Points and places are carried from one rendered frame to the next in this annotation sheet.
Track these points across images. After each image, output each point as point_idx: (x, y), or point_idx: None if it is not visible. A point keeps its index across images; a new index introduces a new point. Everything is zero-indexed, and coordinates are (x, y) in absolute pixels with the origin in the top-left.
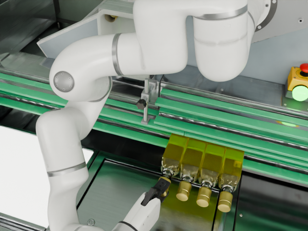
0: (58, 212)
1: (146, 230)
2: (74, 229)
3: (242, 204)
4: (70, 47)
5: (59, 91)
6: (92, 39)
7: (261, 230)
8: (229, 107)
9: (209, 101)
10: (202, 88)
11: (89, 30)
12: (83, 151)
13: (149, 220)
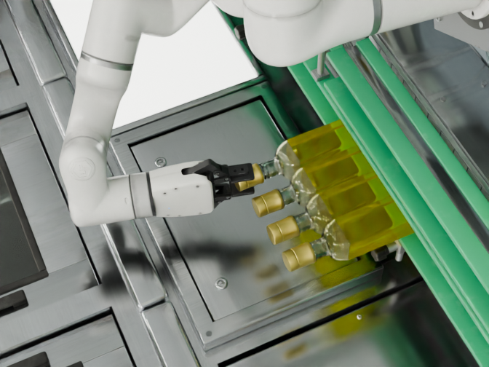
0: (86, 107)
1: (174, 208)
2: (81, 135)
3: (380, 308)
4: None
5: None
6: None
7: (360, 357)
8: (425, 133)
9: (408, 103)
10: (417, 76)
11: None
12: (246, 66)
13: (178, 196)
